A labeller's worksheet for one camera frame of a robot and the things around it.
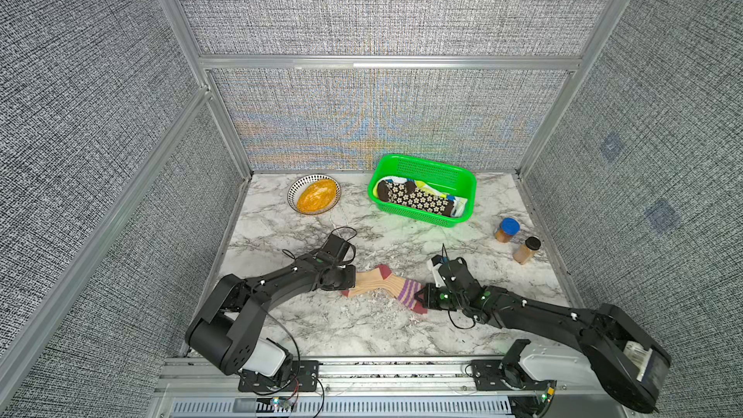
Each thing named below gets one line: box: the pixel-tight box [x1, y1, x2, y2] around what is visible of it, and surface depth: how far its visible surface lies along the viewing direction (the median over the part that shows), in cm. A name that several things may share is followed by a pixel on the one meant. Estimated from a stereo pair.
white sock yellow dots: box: [373, 176, 469, 218], surface depth 105 cm
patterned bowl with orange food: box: [287, 174, 342, 216], surface depth 108 cm
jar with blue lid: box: [495, 216, 521, 243], surface depth 99 cm
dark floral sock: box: [376, 179, 457, 218], surface depth 105 cm
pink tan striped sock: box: [341, 264, 429, 315], surface depth 89 cm
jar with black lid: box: [512, 236, 541, 266], surface depth 90 cm
